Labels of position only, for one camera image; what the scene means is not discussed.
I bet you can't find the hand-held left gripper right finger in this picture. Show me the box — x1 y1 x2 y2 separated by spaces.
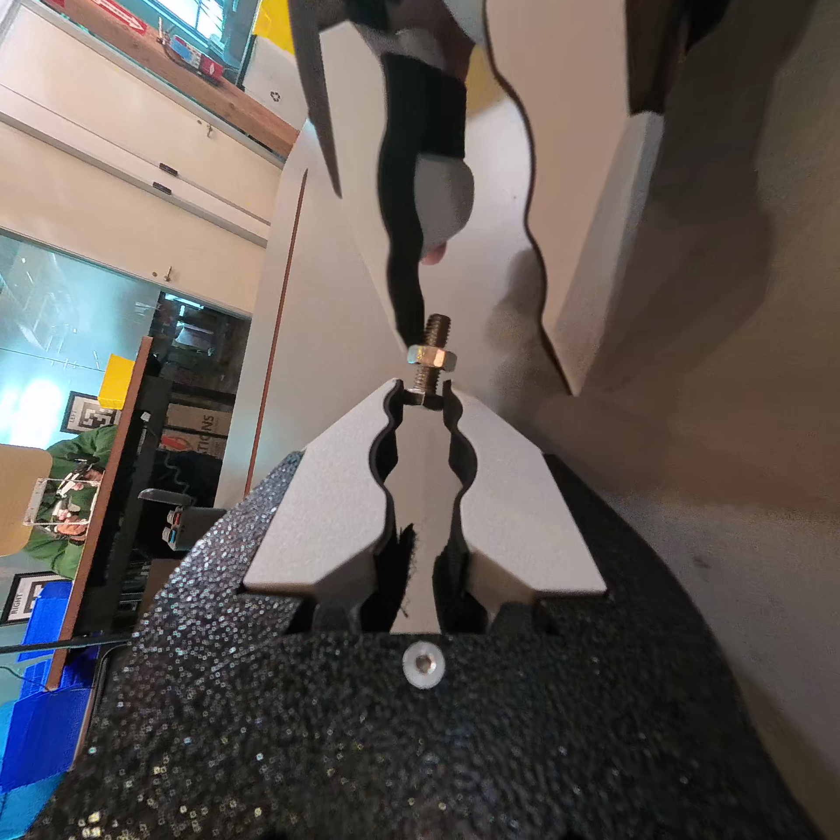
436 381 606 635

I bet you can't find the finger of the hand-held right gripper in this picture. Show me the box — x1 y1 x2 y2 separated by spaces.
287 0 429 350
484 0 665 397

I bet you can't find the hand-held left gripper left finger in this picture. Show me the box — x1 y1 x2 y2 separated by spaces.
243 378 416 635

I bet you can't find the steel hex nut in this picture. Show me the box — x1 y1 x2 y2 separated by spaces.
406 346 459 374

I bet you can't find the steel hex bolt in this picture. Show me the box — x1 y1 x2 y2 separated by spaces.
406 314 446 410

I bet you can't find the person's right hand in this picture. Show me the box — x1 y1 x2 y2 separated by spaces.
414 155 476 265

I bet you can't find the white recycling bin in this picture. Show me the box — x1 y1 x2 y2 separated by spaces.
241 34 311 130

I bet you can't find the black desktop device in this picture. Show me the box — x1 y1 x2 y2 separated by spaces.
136 487 199 553

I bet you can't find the wooden counter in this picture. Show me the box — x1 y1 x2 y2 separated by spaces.
62 0 301 160

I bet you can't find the cardboard box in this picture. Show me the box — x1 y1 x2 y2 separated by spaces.
163 400 235 455

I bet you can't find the red and blue box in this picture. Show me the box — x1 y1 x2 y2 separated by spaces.
166 31 228 84

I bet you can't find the brown-edged desk panel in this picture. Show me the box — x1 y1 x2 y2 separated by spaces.
47 336 154 694

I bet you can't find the small yellow box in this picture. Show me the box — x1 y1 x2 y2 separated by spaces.
98 353 137 412

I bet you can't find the printed marker sign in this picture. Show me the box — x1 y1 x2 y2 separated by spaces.
64 390 120 435
0 571 55 626

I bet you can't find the blue plastic bin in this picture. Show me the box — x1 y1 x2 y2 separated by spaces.
0 579 101 791

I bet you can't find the cream wall cabinet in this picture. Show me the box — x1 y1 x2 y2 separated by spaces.
0 0 291 317

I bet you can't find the thin black cable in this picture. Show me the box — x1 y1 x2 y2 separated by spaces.
0 631 133 656

